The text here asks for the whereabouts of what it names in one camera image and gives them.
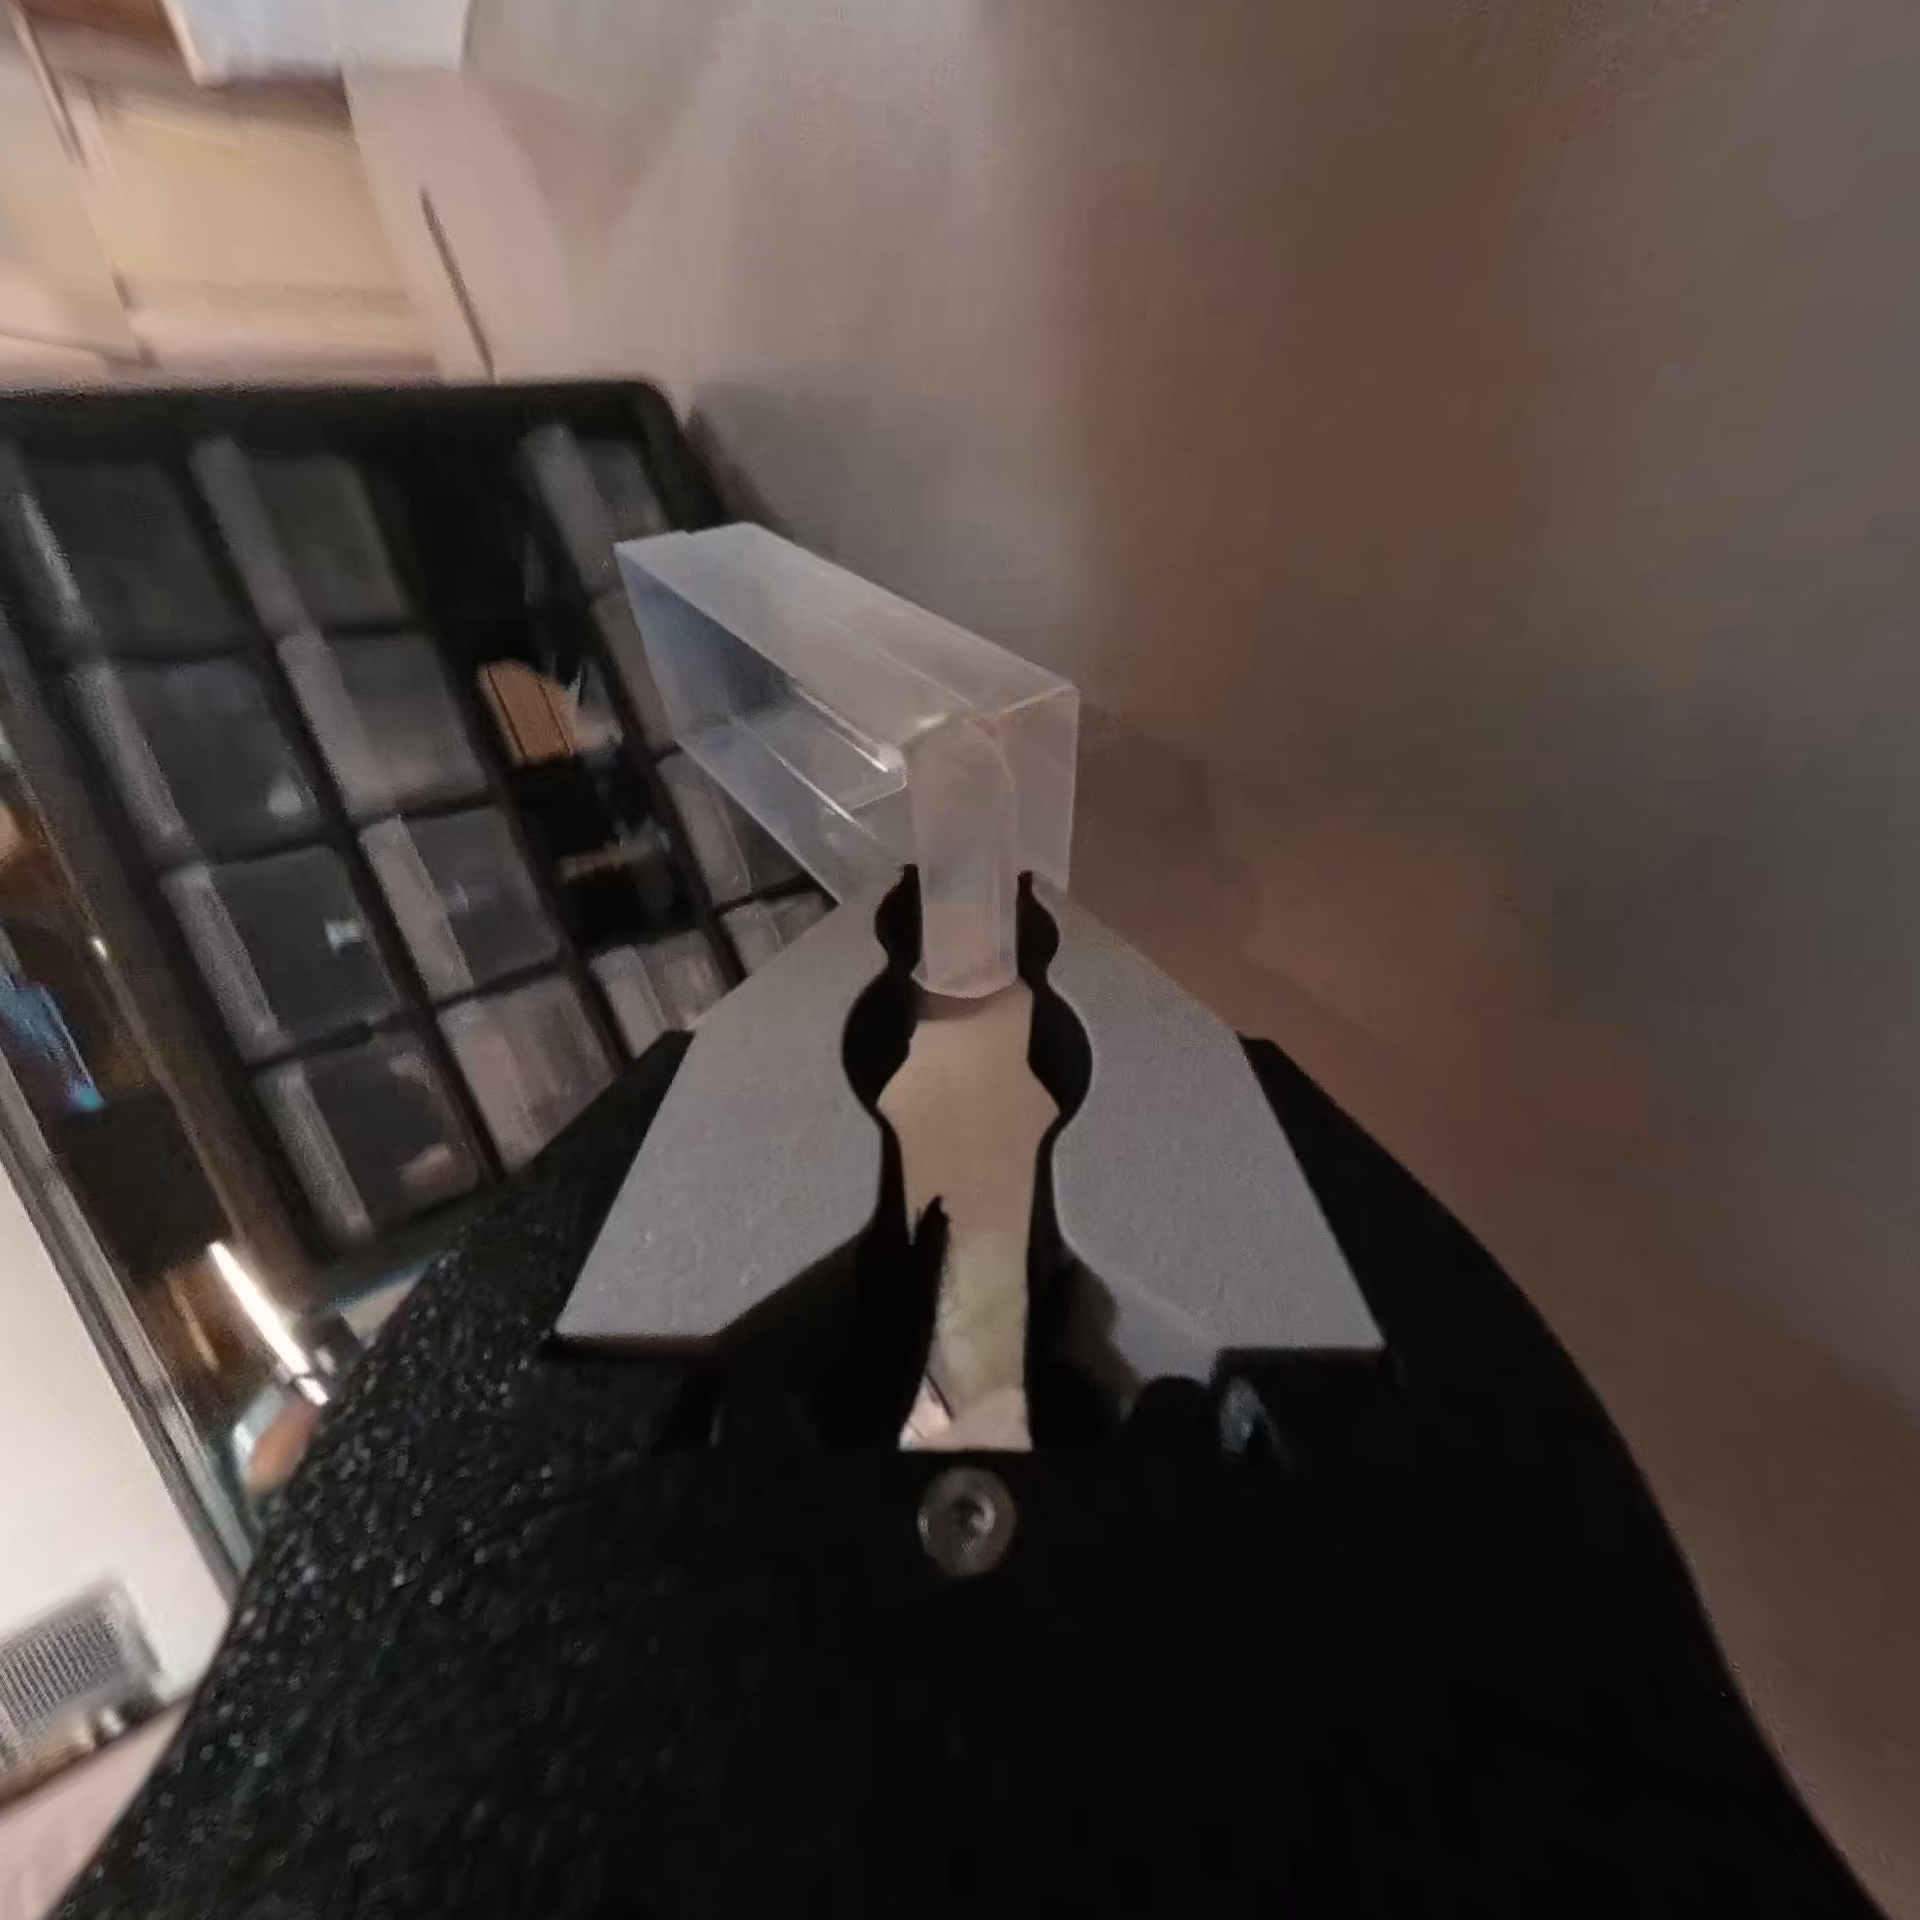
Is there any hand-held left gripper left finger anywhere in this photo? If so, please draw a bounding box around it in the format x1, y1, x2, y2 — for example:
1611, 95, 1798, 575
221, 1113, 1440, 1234
557, 867, 955, 1448

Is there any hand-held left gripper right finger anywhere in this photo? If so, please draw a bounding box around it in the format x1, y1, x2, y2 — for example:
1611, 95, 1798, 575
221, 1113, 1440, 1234
1017, 872, 1389, 1446

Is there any black drawer cabinet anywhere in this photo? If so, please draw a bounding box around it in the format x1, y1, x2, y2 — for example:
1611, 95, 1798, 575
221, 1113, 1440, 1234
0, 377, 847, 1300

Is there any clear plastic drawer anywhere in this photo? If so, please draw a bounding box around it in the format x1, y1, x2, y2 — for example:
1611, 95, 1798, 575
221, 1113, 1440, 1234
612, 522, 1082, 1003

